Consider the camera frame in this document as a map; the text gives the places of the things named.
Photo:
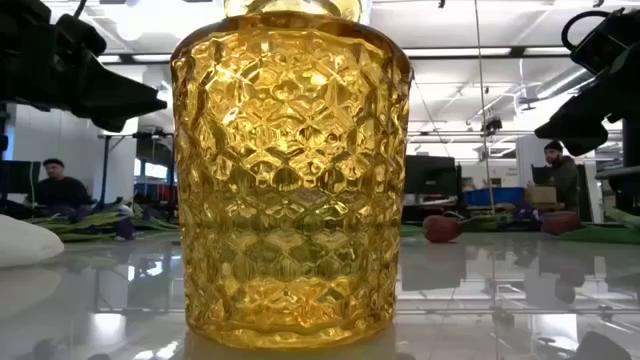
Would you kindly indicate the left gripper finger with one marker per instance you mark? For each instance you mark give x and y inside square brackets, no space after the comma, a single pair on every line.
[112,122]
[125,97]

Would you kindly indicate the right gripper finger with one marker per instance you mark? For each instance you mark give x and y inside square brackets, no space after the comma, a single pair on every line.
[615,112]
[575,117]

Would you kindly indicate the dark red artificial tulip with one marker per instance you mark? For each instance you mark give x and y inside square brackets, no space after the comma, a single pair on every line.
[442,229]
[560,223]

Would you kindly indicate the white artificial tulip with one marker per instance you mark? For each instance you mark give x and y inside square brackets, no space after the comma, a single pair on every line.
[25,242]

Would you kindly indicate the yellow textured glass vase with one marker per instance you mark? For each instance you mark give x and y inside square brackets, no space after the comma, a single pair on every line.
[290,200]

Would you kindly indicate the grey desk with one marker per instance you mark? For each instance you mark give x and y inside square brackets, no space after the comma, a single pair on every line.
[617,172]

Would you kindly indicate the person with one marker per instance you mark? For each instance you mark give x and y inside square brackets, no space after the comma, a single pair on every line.
[60,192]
[564,180]

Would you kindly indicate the rack of red blue bins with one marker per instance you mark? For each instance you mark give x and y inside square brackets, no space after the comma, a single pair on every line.
[155,191]

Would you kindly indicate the brown cardboard box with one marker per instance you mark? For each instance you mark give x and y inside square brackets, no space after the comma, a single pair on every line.
[541,195]

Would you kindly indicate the black computer monitor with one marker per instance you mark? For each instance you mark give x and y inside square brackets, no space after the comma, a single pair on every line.
[17,176]
[430,175]

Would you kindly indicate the blue plastic bin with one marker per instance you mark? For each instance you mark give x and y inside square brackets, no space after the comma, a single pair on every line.
[492,196]

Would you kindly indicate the black metal stand frame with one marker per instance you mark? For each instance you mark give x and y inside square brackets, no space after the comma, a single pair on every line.
[105,165]

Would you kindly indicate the black stand post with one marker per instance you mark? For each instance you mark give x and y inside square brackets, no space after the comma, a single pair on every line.
[631,160]

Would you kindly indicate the black ceiling camera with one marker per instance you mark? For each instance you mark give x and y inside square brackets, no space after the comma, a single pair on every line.
[492,125]

